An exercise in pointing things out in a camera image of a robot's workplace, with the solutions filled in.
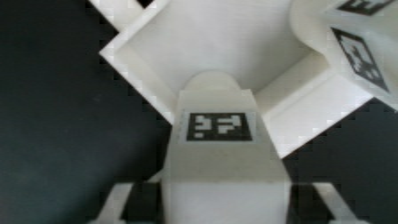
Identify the white chair leg with tag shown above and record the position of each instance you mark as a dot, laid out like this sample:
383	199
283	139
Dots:
349	30

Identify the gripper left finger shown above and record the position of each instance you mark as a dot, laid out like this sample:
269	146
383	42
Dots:
132	205

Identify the white chair leg block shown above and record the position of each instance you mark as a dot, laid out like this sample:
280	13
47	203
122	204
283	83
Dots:
225	183

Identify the white chair seat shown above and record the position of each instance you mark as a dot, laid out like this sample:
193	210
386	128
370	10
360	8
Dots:
186	36

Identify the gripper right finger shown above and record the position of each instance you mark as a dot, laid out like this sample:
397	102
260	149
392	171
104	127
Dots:
319	206

